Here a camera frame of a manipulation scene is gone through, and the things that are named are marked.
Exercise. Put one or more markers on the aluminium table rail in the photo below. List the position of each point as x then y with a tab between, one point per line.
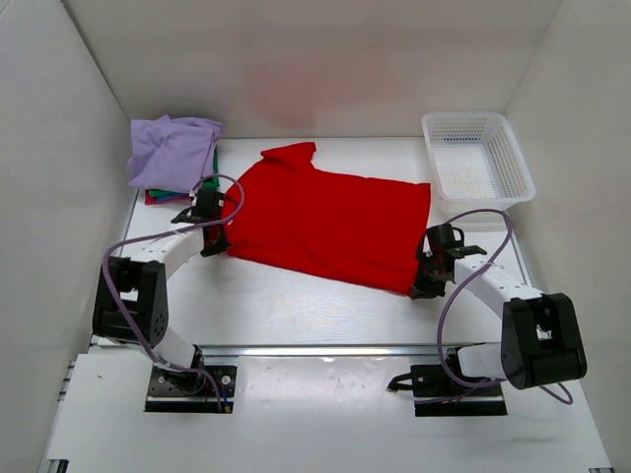
320	351

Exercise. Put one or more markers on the blue folded t-shirt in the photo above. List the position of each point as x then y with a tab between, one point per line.
168	196

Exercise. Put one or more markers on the lilac folded t-shirt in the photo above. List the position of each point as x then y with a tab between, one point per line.
172	154

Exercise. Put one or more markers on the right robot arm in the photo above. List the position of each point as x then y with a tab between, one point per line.
540	343

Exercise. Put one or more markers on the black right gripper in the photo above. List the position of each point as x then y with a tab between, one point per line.
421	290

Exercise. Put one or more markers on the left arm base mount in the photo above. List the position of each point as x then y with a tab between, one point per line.
184	392

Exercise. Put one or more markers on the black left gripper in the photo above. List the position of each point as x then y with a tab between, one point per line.
220	246

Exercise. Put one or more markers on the white plastic basket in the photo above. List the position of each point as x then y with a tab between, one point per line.
476	160

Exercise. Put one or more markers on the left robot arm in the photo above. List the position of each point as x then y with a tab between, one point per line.
131	306

